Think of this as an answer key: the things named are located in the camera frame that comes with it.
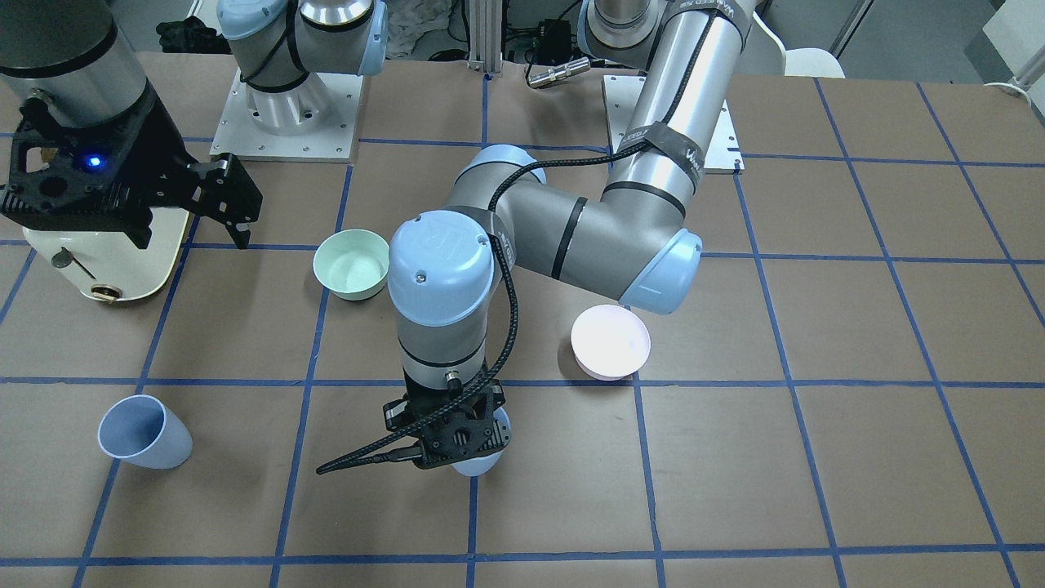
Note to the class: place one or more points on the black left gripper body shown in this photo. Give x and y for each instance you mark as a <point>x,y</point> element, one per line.
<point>395,416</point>

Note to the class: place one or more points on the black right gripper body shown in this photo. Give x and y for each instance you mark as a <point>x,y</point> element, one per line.
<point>166,161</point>

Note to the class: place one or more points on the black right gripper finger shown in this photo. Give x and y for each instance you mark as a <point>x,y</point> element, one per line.
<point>227,195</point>

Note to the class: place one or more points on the dark blue plastic cup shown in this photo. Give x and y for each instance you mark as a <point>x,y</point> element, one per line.
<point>478,466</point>

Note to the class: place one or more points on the light blue plastic cup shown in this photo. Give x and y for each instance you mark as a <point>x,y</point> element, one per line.
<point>142,431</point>

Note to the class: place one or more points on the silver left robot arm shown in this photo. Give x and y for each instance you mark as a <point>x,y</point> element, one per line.
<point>611,225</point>

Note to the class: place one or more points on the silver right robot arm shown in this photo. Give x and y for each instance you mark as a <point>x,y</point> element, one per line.
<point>73,55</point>

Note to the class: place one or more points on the cream white toaster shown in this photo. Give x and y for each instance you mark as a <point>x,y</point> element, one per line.
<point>108,266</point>

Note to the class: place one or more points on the mint green bowl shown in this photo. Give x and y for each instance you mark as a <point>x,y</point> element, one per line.
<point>352,264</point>

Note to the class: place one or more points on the black cloth bundle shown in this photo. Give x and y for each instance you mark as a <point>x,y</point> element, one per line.
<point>191,36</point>

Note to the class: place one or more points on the pink bowl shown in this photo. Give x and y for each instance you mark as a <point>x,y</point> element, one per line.
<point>610,342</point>

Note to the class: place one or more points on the black power adapter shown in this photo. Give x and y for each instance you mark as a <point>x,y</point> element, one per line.
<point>554,39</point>

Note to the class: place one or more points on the silver metal cylinder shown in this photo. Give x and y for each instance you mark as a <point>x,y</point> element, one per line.
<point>558,73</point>

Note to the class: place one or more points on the white chair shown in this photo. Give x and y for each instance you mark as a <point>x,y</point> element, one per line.
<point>765,54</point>

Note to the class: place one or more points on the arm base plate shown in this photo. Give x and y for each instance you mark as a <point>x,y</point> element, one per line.
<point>313,123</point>
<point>620,97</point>

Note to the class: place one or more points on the aluminium frame post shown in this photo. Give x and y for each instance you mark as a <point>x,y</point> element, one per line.
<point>485,36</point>

